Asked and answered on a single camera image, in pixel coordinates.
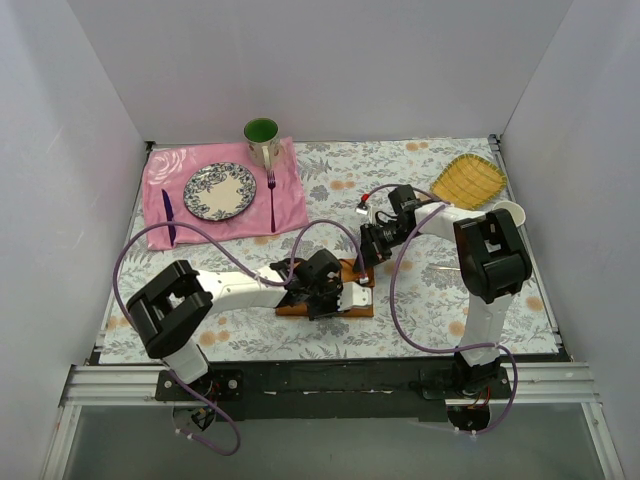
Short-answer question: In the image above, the orange cloth napkin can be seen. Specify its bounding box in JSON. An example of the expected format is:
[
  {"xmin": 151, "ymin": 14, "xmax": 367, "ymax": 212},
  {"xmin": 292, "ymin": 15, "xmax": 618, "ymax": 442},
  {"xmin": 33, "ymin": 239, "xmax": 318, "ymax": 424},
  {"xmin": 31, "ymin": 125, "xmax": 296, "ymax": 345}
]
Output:
[{"xmin": 275, "ymin": 258, "xmax": 375, "ymax": 319}]

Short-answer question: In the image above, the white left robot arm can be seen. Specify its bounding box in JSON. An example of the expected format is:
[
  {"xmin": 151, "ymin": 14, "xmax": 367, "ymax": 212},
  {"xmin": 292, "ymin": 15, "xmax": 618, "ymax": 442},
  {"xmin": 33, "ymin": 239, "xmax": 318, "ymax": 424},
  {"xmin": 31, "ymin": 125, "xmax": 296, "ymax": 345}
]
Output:
[{"xmin": 126, "ymin": 249, "xmax": 350, "ymax": 400}]

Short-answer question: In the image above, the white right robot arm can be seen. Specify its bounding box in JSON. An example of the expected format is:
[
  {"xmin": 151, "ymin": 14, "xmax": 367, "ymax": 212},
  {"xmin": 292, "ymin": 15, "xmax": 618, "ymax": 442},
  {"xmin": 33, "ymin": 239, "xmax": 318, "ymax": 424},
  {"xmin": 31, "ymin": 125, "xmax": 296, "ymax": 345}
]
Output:
[{"xmin": 353, "ymin": 185, "xmax": 532, "ymax": 398}]

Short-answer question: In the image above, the green inside floral mug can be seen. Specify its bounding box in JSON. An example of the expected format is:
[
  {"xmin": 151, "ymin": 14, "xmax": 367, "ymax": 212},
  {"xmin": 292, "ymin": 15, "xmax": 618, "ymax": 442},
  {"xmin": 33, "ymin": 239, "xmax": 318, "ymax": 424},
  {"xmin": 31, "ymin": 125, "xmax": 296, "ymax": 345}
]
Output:
[{"xmin": 243, "ymin": 118, "xmax": 283, "ymax": 171}]

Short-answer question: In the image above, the woven bamboo basket tray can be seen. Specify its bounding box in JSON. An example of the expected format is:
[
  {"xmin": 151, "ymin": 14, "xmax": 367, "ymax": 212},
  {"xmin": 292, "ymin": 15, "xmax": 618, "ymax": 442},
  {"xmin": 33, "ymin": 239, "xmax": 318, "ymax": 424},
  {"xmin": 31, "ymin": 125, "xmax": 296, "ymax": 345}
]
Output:
[{"xmin": 431, "ymin": 153, "xmax": 507, "ymax": 210}]

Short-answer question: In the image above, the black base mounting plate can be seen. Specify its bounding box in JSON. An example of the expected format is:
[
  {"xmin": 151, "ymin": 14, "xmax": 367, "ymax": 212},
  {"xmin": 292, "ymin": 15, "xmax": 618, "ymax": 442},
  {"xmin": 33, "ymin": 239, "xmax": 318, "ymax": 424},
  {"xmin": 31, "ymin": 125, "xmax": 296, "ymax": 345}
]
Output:
[{"xmin": 154, "ymin": 355, "xmax": 516, "ymax": 422}]

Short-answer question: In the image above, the purple plastic fork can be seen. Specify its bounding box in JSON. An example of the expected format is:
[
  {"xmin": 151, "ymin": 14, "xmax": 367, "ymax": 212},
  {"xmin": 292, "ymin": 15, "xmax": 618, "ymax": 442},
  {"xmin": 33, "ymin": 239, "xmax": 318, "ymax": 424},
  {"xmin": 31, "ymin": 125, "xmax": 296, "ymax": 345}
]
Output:
[{"xmin": 267, "ymin": 170, "xmax": 276, "ymax": 233}]

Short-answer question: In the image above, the blue floral ceramic plate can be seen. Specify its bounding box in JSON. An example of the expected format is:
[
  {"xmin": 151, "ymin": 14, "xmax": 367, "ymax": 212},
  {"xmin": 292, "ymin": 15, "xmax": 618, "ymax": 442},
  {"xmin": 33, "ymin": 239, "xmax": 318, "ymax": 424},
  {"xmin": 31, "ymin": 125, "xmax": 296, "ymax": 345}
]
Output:
[{"xmin": 183, "ymin": 162, "xmax": 257, "ymax": 222}]

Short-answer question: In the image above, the grey white mug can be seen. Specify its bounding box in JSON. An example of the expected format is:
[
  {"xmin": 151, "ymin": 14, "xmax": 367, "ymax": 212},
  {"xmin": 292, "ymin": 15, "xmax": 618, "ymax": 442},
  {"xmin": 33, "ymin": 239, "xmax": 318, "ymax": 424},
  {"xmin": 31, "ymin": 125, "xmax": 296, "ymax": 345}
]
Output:
[{"xmin": 492, "ymin": 200, "xmax": 526, "ymax": 228}]

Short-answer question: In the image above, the purple plastic knife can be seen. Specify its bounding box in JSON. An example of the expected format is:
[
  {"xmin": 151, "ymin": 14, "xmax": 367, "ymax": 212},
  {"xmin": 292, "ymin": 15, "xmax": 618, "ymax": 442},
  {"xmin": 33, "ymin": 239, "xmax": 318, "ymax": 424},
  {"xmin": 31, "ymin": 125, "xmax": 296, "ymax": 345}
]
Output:
[{"xmin": 161, "ymin": 189, "xmax": 177, "ymax": 247}]

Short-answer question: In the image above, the pink cloth placemat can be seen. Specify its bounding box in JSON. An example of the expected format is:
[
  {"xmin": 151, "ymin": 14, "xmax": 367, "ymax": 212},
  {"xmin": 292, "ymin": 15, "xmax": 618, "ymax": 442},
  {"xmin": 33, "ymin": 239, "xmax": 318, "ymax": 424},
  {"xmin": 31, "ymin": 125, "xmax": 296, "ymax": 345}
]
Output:
[{"xmin": 142, "ymin": 137, "xmax": 309, "ymax": 241}]

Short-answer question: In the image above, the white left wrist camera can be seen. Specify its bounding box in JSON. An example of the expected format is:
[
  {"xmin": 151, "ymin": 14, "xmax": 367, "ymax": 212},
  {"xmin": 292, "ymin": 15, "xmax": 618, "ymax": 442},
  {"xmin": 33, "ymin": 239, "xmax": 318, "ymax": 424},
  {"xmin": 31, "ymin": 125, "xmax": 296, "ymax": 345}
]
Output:
[{"xmin": 337, "ymin": 282, "xmax": 374, "ymax": 317}]

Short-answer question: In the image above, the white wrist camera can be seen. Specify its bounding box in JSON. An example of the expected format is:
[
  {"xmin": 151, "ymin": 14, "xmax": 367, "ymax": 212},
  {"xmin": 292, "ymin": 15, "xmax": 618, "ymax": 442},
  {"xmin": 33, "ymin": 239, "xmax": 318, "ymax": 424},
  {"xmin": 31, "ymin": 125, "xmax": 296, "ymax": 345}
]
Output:
[
  {"xmin": 356, "ymin": 194, "xmax": 372, "ymax": 217},
  {"xmin": 337, "ymin": 282, "xmax": 374, "ymax": 317}
]

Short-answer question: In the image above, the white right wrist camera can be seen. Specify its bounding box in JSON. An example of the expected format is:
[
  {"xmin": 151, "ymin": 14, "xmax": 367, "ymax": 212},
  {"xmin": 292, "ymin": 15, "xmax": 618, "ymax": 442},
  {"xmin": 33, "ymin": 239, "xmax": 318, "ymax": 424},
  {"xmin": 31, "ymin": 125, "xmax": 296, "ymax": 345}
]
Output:
[{"xmin": 356, "ymin": 194, "xmax": 372, "ymax": 217}]

